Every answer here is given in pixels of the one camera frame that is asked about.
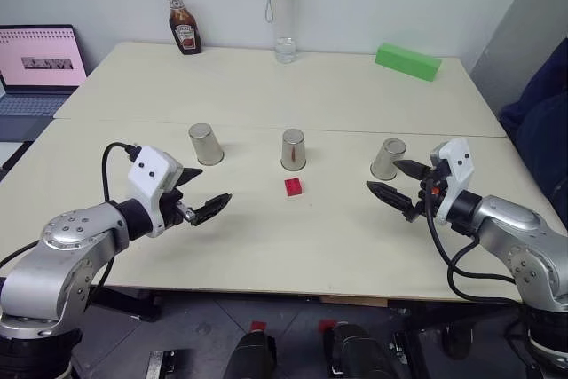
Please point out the open laptop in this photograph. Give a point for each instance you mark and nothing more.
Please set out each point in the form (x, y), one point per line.
(35, 77)

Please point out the clear bottle with green lid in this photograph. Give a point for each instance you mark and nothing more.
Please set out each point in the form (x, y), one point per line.
(285, 10)

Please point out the brown ketchup bottle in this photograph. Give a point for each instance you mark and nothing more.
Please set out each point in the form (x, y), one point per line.
(183, 26)

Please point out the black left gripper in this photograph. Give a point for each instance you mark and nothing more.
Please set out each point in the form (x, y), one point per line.
(171, 208)

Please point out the green rectangular block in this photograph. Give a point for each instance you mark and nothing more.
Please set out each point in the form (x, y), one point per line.
(407, 61)

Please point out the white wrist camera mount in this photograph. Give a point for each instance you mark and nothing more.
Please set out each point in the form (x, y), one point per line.
(151, 175)
(452, 175)

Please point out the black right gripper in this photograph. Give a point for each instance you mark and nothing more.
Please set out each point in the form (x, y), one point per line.
(428, 190)

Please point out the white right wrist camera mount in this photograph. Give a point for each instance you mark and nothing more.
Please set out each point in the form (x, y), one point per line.
(452, 175)

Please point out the red toy brick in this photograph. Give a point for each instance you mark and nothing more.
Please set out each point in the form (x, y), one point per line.
(293, 187)

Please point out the inverted steel cup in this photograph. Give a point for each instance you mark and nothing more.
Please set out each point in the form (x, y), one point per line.
(206, 144)
(293, 149)
(388, 158)

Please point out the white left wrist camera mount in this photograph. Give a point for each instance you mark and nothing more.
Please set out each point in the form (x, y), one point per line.
(151, 175)

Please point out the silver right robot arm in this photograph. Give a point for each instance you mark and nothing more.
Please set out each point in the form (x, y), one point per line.
(523, 241)

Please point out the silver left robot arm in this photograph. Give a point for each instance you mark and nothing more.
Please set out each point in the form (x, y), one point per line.
(49, 263)

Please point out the dark blue chair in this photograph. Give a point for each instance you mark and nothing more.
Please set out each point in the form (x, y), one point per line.
(539, 126)

